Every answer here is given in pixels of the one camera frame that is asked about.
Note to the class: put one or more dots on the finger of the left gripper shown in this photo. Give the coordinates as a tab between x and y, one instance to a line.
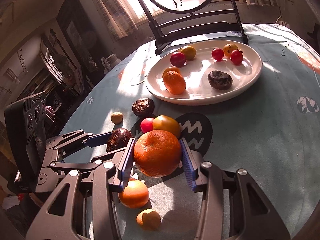
110	156
97	139

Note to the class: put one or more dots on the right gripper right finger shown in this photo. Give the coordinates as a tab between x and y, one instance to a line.
252	215

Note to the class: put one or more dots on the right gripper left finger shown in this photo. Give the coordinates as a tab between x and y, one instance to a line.
63	215

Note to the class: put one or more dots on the dark carved nut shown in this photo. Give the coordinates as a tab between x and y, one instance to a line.
118	139
143	107

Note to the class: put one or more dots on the big orange tangerine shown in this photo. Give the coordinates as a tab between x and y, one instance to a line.
157	153

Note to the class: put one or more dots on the red cherry tomato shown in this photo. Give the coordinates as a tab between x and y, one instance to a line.
217	54

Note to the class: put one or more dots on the small red tomato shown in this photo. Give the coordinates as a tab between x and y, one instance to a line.
236	56

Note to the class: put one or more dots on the tan round kiwi fruit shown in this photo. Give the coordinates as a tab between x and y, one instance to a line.
117	117

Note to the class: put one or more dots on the orange fruit near edge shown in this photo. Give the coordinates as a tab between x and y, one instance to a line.
135	195

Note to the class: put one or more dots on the red tomato on coaster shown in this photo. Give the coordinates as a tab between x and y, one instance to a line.
147	125

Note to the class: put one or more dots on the yellow orange fruit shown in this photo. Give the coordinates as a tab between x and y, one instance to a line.
167	123

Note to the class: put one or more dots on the white jug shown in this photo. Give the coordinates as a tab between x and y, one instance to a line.
110	62

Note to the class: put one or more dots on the pale yellow small fruit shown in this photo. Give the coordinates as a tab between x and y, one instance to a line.
148	220

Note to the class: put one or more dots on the light blue tablecloth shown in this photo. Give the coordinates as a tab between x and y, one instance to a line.
271	130

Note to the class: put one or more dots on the large orange on plate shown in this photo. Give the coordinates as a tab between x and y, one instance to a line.
174	82

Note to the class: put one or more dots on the black round patterned coaster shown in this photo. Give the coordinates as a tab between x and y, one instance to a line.
196	128

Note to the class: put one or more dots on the small orange on plate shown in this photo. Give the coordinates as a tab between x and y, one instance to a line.
171	69

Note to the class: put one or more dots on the dark red plum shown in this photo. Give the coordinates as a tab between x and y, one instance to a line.
178	59

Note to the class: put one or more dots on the checked curtain left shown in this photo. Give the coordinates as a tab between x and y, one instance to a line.
116	17

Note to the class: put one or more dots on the white oval plate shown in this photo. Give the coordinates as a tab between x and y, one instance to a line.
198	90

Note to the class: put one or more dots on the yellow green plum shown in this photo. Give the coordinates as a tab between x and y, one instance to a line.
189	52

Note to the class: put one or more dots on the dark dried fruit on plate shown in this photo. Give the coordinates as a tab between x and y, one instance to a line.
220	80

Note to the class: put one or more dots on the round painted screen stand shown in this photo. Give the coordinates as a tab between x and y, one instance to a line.
190	10

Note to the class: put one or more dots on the yellow spotted small fruit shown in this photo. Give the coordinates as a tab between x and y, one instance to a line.
228	48

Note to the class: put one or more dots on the black camera box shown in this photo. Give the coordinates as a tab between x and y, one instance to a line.
24	120

